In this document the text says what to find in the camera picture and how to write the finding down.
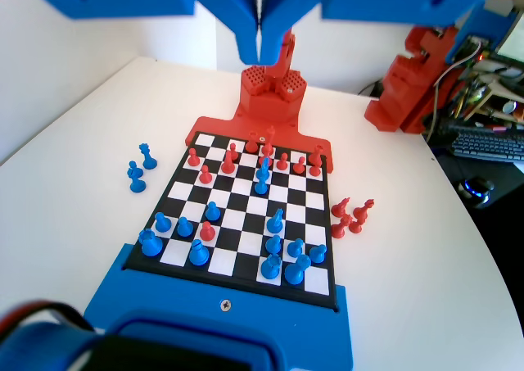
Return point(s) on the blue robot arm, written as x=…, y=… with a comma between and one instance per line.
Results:
x=143, y=326

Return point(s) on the red queen chess piece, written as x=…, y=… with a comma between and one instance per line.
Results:
x=270, y=135

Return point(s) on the blue bishop chess piece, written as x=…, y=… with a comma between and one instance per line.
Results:
x=199, y=255
x=137, y=186

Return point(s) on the red bishop chess piece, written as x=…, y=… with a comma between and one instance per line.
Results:
x=268, y=147

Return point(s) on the black and white chessboard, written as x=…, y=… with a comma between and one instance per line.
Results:
x=245, y=223

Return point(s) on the computer monitor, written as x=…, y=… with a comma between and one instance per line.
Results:
x=513, y=39

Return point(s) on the wooden desk organiser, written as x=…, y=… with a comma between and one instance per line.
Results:
x=495, y=88

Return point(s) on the black keyboard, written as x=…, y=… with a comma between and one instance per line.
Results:
x=487, y=146

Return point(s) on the black computer mouse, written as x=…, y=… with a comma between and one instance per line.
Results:
x=477, y=188

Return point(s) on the blue printed base plate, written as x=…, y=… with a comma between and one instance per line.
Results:
x=184, y=297

